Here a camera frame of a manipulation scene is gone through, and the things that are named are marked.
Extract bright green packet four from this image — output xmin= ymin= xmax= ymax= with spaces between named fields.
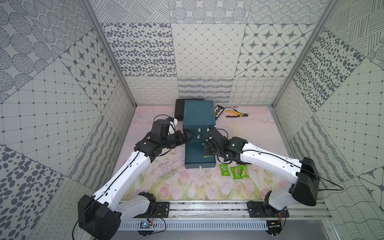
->
xmin=220 ymin=164 xmax=231 ymax=177

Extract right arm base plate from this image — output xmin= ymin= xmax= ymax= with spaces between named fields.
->
xmin=246 ymin=201 xmax=290 ymax=219

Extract yellow handled pliers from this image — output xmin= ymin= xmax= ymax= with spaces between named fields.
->
xmin=226 ymin=110 xmax=249 ymax=118

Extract bright green packet one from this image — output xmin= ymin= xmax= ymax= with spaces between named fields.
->
xmin=230 ymin=166 xmax=242 ymax=180

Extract aluminium rail frame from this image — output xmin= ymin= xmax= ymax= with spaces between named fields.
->
xmin=86 ymin=191 xmax=334 ymax=223

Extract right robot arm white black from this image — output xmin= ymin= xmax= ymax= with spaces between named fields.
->
xmin=205 ymin=128 xmax=320 ymax=212

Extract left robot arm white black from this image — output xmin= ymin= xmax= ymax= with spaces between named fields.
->
xmin=75 ymin=117 xmax=194 ymax=240

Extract black case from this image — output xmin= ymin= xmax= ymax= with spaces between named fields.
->
xmin=174 ymin=99 xmax=203 ymax=121

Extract teal drawer cabinet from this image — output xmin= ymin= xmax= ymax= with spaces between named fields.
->
xmin=183 ymin=100 xmax=216 ymax=141

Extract bright green packet two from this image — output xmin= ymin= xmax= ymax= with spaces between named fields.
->
xmin=240 ymin=165 xmax=249 ymax=179

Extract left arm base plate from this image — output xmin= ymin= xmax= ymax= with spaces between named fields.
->
xmin=134 ymin=202 xmax=171 ymax=219

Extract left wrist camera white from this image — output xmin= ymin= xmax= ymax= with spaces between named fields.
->
xmin=167 ymin=117 xmax=178 ymax=135

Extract black bit tray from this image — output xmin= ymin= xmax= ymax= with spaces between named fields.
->
xmin=214 ymin=105 xmax=225 ymax=120

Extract teal bottom drawer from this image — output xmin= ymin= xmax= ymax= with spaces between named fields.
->
xmin=185 ymin=140 xmax=216 ymax=169

